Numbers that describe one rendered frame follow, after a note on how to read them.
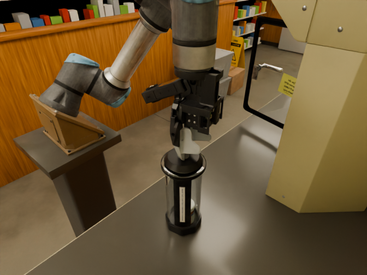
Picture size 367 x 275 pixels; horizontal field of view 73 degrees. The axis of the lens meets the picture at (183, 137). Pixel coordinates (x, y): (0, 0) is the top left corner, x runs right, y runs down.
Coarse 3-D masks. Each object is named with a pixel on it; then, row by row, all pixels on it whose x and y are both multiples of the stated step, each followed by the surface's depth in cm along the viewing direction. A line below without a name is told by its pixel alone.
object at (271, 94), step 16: (272, 32) 91; (288, 32) 86; (272, 48) 94; (288, 48) 88; (304, 48) 84; (256, 64) 102; (272, 64) 96; (288, 64) 91; (256, 80) 105; (272, 80) 98; (288, 80) 93; (256, 96) 108; (272, 96) 101; (288, 96) 95; (272, 112) 104
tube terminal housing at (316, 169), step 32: (320, 0) 48; (352, 0) 45; (320, 32) 51; (352, 32) 47; (320, 64) 53; (352, 64) 49; (320, 96) 56; (352, 96) 52; (288, 128) 65; (320, 128) 59; (352, 128) 57; (288, 160) 69; (320, 160) 62; (352, 160) 63; (288, 192) 73; (320, 192) 69; (352, 192) 70
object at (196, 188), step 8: (200, 168) 57; (176, 176) 55; (184, 176) 55; (192, 176) 55; (200, 176) 59; (168, 184) 60; (192, 184) 58; (200, 184) 61; (168, 192) 61; (192, 192) 59; (200, 192) 63; (168, 200) 63; (192, 200) 61; (168, 208) 65; (192, 208) 63; (168, 216) 68; (192, 216) 65; (192, 224) 67
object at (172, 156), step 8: (168, 152) 59; (168, 160) 57; (176, 160) 57; (184, 160) 57; (192, 160) 57; (200, 160) 58; (168, 168) 56; (176, 168) 55; (184, 168) 55; (192, 168) 56
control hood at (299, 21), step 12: (276, 0) 54; (288, 0) 52; (300, 0) 51; (312, 0) 49; (288, 12) 53; (300, 12) 52; (312, 12) 50; (288, 24) 54; (300, 24) 53; (300, 36) 54
